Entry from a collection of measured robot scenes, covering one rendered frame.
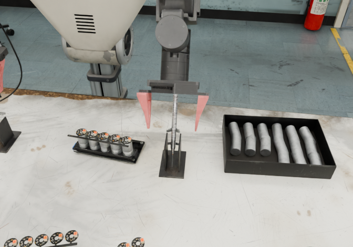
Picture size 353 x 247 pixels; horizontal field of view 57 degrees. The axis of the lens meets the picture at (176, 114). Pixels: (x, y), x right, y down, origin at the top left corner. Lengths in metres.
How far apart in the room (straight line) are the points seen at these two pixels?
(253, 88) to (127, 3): 1.51
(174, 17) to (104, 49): 0.56
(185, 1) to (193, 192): 0.39
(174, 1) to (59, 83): 1.91
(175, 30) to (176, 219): 0.37
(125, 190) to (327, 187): 0.44
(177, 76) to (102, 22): 0.48
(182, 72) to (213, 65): 1.93
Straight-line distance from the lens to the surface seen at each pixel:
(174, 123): 0.73
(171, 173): 0.75
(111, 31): 1.07
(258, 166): 0.76
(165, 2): 0.66
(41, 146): 0.88
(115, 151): 0.78
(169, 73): 0.64
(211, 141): 0.84
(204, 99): 0.63
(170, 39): 0.58
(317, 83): 2.56
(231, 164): 0.74
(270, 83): 2.44
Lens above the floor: 1.33
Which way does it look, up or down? 40 degrees down
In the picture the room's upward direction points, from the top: straight up
